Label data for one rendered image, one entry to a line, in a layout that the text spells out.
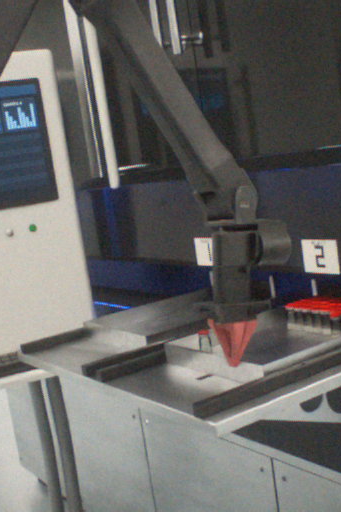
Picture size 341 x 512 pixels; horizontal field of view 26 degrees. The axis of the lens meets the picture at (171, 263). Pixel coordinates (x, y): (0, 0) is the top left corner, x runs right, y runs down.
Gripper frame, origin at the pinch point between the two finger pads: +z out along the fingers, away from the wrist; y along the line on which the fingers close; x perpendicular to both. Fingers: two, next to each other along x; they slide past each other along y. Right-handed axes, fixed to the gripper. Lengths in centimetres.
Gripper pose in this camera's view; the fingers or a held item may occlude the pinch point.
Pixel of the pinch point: (233, 361)
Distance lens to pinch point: 113.3
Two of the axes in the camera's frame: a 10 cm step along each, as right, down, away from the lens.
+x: -5.5, -0.3, 8.4
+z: 0.2, 10.0, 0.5
